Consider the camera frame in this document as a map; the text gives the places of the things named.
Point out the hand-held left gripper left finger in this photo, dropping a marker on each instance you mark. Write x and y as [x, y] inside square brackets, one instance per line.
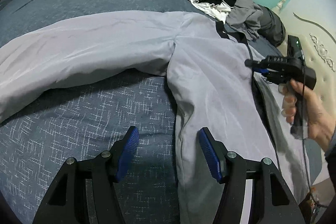
[126, 154]

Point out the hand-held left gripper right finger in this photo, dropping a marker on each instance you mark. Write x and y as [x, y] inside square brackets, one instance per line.
[210, 155]

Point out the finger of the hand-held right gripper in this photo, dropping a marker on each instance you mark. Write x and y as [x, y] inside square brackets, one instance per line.
[262, 71]
[253, 63]

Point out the light grey jacket black lining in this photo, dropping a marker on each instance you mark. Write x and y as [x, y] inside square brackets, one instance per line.
[210, 77]

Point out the person's right forearm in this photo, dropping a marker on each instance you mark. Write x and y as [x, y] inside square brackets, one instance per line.
[332, 158]

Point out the person's right hand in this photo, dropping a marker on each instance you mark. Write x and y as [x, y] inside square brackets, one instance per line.
[315, 113]

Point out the cream tufted headboard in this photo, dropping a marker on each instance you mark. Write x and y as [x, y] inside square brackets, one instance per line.
[291, 29]

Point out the grey sweater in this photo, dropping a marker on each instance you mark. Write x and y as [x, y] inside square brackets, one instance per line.
[246, 16]

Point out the bed with blue sheet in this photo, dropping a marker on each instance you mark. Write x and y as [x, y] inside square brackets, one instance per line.
[78, 113]

